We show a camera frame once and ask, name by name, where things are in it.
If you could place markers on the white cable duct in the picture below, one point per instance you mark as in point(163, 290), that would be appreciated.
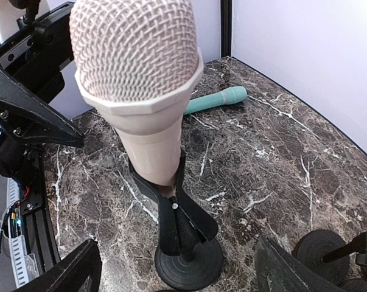
point(16, 244)

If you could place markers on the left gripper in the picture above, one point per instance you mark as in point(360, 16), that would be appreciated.
point(34, 49)

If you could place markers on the mint green microphone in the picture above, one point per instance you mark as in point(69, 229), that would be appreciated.
point(228, 96)

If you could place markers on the black left corner post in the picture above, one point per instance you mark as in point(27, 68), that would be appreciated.
point(225, 27)

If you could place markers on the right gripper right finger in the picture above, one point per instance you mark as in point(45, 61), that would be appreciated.
point(277, 270)

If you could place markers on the black stand of beige microphone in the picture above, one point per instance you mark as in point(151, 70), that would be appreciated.
point(188, 256)

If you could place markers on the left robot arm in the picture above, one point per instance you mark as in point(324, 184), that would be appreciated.
point(34, 49)

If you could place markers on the black front rail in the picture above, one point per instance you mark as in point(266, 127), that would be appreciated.
point(36, 219)

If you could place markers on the beige microphone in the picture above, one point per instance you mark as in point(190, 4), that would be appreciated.
point(137, 64)

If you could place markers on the black stand of green microphone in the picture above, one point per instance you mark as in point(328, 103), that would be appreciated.
point(326, 254)

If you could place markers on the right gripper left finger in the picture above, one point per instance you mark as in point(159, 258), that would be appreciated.
point(82, 266)

